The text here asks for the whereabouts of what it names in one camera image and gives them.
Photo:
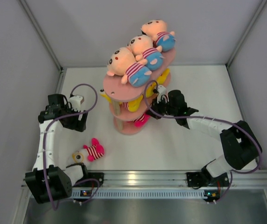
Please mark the pink wooden three-tier shelf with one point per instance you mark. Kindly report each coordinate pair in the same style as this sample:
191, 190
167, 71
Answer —
124, 93

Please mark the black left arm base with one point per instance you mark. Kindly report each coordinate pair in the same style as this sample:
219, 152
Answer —
95, 175

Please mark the boy plush blue pants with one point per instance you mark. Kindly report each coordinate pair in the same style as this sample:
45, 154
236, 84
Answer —
143, 50

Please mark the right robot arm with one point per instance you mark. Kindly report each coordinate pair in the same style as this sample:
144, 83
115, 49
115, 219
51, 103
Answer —
238, 142

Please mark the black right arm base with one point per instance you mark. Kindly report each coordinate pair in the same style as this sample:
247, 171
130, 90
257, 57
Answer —
198, 180

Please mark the pink white panda plush glasses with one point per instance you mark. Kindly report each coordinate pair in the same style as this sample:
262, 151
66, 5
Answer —
89, 154

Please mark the pink white panda plush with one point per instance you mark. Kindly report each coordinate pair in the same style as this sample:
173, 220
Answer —
141, 121

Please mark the slotted cable duct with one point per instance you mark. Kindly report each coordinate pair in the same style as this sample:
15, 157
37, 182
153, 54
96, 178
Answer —
149, 194

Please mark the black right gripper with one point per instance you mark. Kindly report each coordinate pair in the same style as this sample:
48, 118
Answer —
155, 106

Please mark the yellow plush toy big eyes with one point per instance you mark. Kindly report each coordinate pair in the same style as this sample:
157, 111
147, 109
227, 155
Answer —
131, 106

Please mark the yellow plush toy striped shirt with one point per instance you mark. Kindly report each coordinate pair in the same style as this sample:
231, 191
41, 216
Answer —
162, 78

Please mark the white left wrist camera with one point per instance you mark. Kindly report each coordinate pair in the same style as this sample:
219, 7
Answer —
76, 102

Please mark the yellow cat plush striped shirt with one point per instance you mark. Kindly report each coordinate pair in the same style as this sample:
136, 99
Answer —
149, 91

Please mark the boy plush black hair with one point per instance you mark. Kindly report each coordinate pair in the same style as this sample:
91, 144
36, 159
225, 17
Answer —
123, 63

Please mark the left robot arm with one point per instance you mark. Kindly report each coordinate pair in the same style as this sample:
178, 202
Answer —
51, 180

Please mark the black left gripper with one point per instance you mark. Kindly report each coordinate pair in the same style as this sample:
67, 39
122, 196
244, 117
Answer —
78, 125

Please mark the aluminium frame rail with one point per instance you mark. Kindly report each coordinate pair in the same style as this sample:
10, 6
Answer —
173, 179

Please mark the boy plush on shelf top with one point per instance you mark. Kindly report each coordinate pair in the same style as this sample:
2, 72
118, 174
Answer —
157, 30

